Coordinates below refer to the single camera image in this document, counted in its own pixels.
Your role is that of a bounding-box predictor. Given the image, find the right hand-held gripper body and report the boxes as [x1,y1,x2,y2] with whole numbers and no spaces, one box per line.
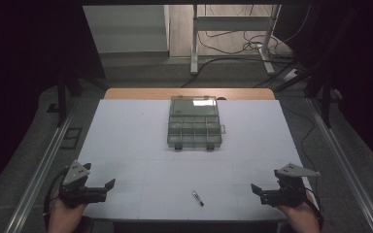
[259,163,322,208]

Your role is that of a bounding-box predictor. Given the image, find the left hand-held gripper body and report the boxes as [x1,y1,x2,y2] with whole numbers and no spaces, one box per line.
[57,159,108,209]

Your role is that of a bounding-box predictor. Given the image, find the small black and white marker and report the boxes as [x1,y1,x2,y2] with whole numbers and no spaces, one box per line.
[191,190,205,208]

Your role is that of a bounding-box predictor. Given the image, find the clear plastic organizer box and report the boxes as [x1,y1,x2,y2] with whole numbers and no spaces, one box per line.
[166,94,227,151]

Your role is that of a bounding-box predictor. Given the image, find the person's left hand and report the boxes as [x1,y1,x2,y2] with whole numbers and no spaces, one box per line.
[47,195,87,233]

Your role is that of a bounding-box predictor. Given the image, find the person's right hand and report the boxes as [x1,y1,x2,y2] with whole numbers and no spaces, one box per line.
[276,193,322,233]

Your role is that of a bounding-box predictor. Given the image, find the white table sheet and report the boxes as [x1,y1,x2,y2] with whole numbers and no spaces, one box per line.
[77,98,319,223]

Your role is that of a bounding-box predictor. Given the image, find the black metal stand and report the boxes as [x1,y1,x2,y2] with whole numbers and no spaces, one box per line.
[56,68,109,128]
[273,61,336,129]

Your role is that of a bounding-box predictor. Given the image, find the wooden table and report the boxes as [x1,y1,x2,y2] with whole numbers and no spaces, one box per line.
[103,87,277,101]

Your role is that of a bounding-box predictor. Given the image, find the white power strip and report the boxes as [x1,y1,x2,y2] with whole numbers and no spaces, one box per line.
[282,68,301,83]

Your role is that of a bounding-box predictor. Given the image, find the white board panel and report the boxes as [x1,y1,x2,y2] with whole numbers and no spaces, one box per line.
[83,4,170,54]

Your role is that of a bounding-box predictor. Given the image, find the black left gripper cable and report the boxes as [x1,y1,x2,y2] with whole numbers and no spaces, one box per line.
[43,168,70,231]

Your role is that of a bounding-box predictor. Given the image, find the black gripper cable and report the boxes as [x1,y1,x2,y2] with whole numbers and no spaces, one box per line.
[303,188,324,230]
[43,168,70,231]

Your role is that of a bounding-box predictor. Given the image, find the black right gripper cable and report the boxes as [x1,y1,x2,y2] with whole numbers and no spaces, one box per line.
[303,188,324,230]

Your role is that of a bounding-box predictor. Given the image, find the metal floor rail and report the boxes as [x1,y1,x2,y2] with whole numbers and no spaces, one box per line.
[3,106,79,233]
[306,96,373,233]

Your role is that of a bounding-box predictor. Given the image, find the thin black floor cable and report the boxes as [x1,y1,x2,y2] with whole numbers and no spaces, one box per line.
[283,106,319,195]

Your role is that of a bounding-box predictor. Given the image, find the black floor cables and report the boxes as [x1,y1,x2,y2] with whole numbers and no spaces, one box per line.
[180,4,313,89]

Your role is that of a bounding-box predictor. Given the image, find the white metal desk frame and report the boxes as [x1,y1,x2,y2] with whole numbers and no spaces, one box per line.
[189,4,282,76]

